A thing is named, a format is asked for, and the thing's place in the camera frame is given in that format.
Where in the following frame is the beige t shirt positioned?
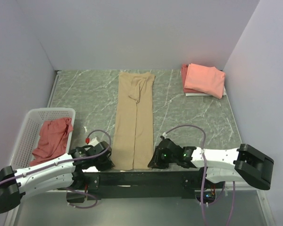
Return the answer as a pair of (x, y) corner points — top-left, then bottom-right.
(111, 72), (155, 170)

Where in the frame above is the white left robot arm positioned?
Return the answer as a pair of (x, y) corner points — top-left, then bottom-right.
(0, 141), (111, 214)

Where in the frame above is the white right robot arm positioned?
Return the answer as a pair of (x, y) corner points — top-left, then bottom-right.
(148, 138), (274, 190)

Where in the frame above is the black base beam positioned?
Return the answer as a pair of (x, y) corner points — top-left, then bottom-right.
(56, 170), (225, 203)

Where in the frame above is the red shirt in basket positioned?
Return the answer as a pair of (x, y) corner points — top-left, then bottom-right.
(29, 117), (73, 166)

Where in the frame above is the white plastic laundry basket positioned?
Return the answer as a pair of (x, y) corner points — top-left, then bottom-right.
(10, 107), (76, 170)

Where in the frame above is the folded salmon pink shirt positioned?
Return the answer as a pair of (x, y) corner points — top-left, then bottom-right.
(184, 64), (225, 99)

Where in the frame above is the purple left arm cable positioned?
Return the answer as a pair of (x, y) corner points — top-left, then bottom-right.
(0, 129), (113, 210)

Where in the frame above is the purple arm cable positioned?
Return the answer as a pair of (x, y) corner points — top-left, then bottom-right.
(164, 124), (236, 226)
(0, 129), (113, 210)

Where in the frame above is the aluminium front rail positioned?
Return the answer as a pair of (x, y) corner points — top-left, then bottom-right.
(14, 170), (265, 194)

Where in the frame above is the aluminium rail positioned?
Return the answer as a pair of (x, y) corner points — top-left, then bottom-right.
(47, 70), (61, 108)
(14, 170), (265, 194)

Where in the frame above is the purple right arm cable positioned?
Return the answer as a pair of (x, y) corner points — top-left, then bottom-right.
(164, 124), (236, 226)

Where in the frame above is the aluminium left side rail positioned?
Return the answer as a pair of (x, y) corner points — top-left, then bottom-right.
(47, 70), (61, 108)

